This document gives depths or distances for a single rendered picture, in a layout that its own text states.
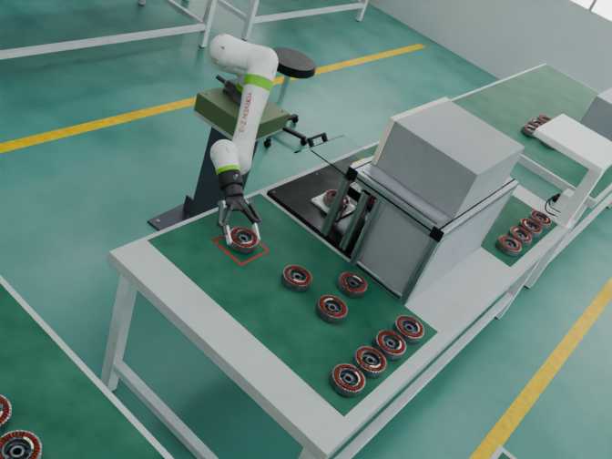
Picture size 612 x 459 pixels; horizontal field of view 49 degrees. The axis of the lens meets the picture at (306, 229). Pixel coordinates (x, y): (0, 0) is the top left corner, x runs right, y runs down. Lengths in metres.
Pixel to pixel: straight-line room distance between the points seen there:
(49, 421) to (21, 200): 2.02
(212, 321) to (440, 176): 0.96
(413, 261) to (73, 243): 1.79
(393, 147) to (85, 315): 1.58
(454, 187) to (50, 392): 1.48
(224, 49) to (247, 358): 1.26
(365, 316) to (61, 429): 1.12
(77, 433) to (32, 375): 0.22
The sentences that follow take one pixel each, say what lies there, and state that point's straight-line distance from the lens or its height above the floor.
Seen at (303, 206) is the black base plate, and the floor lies 0.77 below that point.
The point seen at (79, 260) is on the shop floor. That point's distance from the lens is 3.48.
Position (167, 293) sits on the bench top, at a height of 0.75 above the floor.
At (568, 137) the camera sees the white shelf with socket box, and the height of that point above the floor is 1.21.
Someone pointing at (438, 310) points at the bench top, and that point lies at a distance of 2.69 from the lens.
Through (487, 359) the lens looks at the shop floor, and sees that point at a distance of 3.84.
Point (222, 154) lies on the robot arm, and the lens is 2.61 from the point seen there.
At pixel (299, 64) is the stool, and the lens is 4.64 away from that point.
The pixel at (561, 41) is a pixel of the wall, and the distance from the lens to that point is 7.36.
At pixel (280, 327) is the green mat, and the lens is 2.32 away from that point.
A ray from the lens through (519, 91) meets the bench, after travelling 5.15.
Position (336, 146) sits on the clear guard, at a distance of 2.75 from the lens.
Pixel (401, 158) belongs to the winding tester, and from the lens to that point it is 2.55.
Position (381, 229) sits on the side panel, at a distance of 2.57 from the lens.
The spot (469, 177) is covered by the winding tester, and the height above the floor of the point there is 1.29.
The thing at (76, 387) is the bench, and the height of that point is 0.75.
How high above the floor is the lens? 2.36
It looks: 36 degrees down
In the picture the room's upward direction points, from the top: 21 degrees clockwise
